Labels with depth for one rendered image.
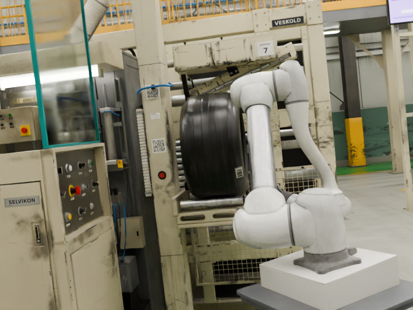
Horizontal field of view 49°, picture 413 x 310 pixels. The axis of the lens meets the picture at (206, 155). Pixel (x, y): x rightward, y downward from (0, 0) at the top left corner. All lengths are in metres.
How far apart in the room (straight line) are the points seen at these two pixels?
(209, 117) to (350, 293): 1.07
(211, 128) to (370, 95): 10.47
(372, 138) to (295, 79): 10.55
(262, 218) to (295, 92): 0.57
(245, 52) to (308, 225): 1.32
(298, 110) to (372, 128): 10.53
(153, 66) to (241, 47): 0.53
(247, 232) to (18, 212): 0.90
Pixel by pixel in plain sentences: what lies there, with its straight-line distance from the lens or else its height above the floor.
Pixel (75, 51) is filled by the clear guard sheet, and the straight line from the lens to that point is 2.25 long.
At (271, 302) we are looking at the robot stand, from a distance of 1.70.
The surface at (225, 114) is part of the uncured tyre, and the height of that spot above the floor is 1.34.
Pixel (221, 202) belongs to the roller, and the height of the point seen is 0.90.
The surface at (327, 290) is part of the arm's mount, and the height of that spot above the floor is 0.72.
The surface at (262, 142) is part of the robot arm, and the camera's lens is 1.81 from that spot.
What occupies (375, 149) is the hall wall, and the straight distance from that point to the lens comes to 12.48.
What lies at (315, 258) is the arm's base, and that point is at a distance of 1.68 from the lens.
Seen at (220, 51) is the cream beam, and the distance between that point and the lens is 2.69.
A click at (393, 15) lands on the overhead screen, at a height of 2.43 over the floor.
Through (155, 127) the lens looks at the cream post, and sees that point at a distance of 2.46.
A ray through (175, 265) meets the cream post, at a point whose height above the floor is 0.56.
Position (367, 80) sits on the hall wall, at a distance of 12.54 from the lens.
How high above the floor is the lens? 1.27
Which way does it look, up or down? 3 degrees down
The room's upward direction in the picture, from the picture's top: 6 degrees counter-clockwise
